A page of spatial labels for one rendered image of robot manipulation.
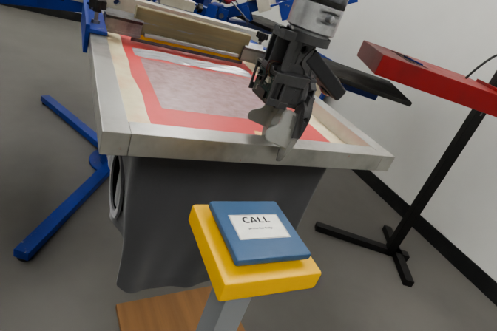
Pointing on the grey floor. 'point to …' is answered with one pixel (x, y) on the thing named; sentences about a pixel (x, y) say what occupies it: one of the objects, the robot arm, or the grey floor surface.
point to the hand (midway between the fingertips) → (275, 145)
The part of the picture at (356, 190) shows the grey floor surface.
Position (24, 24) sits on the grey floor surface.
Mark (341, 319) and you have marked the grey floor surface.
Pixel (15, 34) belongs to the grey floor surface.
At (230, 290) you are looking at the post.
